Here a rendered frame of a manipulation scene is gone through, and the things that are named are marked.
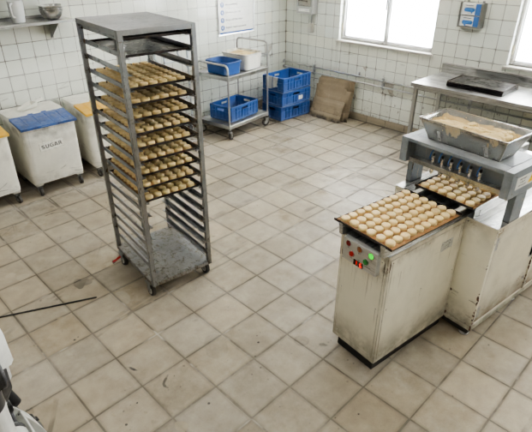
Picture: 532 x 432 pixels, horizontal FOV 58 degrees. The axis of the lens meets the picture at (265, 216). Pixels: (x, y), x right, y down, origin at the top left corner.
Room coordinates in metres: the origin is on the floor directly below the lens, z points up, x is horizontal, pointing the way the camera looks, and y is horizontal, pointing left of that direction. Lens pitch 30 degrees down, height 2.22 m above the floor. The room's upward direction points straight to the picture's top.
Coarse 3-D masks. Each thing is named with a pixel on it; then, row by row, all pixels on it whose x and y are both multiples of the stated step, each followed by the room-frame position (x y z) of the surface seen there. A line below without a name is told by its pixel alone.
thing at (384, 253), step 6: (456, 210) 2.38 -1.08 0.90; (462, 210) 2.39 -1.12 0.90; (468, 210) 2.43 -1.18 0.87; (474, 210) 2.47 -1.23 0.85; (462, 216) 2.40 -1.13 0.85; (450, 222) 2.33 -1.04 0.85; (438, 228) 2.26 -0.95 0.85; (426, 234) 2.19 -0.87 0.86; (384, 252) 1.99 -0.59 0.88; (390, 252) 2.01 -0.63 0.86; (396, 252) 2.04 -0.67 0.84; (384, 258) 1.99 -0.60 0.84
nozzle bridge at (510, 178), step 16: (416, 144) 2.84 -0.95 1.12; (432, 144) 2.68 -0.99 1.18; (416, 160) 2.77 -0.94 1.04; (464, 160) 2.58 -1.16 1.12; (480, 160) 2.44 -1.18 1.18; (512, 160) 2.44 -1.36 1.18; (528, 160) 2.44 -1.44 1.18; (416, 176) 2.91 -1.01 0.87; (464, 176) 2.52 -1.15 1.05; (496, 176) 2.42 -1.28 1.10; (512, 176) 2.27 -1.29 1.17; (528, 176) 2.37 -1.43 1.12; (496, 192) 2.35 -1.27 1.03; (512, 192) 2.29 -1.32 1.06; (512, 208) 2.33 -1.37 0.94
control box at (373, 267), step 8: (344, 240) 2.20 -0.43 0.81; (352, 240) 2.16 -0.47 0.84; (344, 248) 2.19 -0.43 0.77; (352, 248) 2.15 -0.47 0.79; (368, 248) 2.09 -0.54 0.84; (344, 256) 2.19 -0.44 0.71; (352, 256) 2.14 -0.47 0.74; (360, 256) 2.11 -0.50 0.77; (368, 256) 2.06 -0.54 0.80; (376, 256) 2.02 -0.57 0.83; (360, 264) 2.10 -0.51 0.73; (368, 264) 2.06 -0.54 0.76; (376, 264) 2.02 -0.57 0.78; (368, 272) 2.05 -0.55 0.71; (376, 272) 2.02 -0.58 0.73
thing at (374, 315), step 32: (416, 256) 2.14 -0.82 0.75; (448, 256) 2.35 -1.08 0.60; (352, 288) 2.17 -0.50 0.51; (384, 288) 2.00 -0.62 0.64; (416, 288) 2.18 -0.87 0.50; (448, 288) 2.40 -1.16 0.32; (352, 320) 2.14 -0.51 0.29; (384, 320) 2.02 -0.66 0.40; (416, 320) 2.22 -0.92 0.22; (352, 352) 2.16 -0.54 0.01; (384, 352) 2.05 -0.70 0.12
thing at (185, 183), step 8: (120, 176) 3.08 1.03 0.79; (128, 184) 2.98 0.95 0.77; (168, 184) 2.93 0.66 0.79; (176, 184) 2.95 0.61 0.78; (184, 184) 2.93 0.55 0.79; (192, 184) 2.95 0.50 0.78; (136, 192) 2.86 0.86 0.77; (152, 192) 2.83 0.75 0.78; (160, 192) 2.82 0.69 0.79; (168, 192) 2.84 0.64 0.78
